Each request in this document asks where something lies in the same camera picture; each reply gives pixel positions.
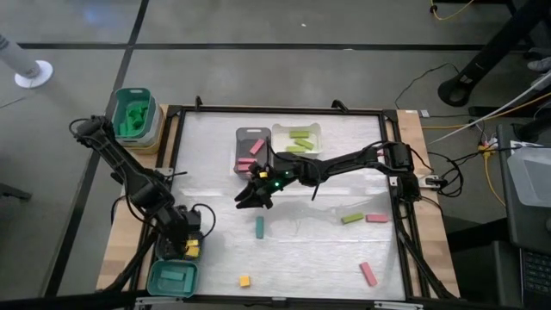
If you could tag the light green block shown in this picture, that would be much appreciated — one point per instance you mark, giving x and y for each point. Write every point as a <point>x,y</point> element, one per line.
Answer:
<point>295,149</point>
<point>352,218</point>
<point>304,143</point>
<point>299,134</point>

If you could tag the white pole with round base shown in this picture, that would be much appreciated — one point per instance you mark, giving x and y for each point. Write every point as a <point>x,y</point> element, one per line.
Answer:
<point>34,74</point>

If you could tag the white plastic bin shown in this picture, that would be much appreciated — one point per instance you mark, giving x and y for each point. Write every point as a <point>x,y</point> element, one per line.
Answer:
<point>282,140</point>

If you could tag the white conduit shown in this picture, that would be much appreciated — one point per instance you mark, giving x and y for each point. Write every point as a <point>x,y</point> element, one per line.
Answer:
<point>495,107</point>

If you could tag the black desk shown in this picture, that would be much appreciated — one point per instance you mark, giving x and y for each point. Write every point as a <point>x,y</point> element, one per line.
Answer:
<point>521,228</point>

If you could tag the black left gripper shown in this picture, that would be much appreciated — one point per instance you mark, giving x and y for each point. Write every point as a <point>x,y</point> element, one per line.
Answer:
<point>183,224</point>

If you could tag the white mounting bracket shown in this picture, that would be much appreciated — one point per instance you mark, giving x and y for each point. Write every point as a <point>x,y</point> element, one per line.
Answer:
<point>165,172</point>
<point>392,180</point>

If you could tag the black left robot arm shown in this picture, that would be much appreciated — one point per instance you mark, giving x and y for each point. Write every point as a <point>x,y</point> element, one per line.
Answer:
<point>116,157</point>

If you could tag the long yellow block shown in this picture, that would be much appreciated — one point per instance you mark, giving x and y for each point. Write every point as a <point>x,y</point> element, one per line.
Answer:
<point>192,252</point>

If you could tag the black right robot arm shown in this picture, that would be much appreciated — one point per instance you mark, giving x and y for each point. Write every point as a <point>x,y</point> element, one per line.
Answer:
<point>344,161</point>

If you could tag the black cabinet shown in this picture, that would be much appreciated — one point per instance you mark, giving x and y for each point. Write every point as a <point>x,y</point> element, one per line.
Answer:
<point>482,275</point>

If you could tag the grey translucent plastic bin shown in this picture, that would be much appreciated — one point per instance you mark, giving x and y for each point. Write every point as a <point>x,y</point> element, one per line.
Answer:
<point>247,138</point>

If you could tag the power strip with plugs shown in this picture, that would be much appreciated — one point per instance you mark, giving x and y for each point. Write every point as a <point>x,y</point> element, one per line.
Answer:
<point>488,144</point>

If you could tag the teal plastic bin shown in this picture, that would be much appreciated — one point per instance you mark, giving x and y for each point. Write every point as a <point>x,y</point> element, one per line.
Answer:
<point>129,91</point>
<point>172,288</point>

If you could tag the small yellow block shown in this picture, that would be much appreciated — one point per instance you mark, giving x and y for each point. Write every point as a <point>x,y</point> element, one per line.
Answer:
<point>192,243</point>
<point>245,281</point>

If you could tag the blue-grey plastic bin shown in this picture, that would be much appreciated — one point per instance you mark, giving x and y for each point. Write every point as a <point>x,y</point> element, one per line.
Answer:
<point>202,254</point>

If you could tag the teal block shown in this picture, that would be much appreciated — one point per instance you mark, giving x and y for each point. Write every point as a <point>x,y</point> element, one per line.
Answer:
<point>172,274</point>
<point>188,280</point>
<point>259,227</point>

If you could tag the black keyboard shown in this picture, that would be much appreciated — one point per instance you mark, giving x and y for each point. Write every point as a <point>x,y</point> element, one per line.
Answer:
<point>538,275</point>

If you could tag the small connector box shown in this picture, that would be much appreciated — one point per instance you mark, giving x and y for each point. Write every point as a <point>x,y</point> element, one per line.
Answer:
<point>430,181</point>

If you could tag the grey device box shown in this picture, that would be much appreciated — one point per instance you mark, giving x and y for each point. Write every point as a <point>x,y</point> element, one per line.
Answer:
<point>531,176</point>

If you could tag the dark green block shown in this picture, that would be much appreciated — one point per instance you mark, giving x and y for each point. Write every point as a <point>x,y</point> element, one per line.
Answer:
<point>138,109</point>
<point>123,129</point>
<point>134,121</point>

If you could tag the black stand with round base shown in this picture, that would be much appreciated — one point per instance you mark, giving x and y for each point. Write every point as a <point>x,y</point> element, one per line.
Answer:
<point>486,56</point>

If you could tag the black frame clamp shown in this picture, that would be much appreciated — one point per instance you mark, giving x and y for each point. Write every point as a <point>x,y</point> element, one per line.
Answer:
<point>198,102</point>
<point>339,104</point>

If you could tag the dark floor object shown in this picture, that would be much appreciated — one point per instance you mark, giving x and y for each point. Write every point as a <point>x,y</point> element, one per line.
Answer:
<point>15,192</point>

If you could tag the person's shoe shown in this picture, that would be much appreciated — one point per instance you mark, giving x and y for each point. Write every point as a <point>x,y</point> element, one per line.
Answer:
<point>541,65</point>

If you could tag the silver frame bracket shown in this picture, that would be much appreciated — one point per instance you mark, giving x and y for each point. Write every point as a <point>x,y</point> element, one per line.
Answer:
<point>398,305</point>
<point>157,301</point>

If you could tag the black table frame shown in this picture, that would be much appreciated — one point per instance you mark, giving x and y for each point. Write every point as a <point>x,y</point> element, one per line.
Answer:
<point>280,109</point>

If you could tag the small grey tag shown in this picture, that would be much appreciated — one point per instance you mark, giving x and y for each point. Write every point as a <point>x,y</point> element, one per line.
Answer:
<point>425,113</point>

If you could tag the pale grey plastic bin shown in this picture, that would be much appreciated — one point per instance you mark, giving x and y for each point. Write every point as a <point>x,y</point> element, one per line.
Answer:
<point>157,129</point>

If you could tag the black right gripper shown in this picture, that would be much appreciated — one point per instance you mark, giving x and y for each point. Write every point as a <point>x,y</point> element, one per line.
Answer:
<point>280,174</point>

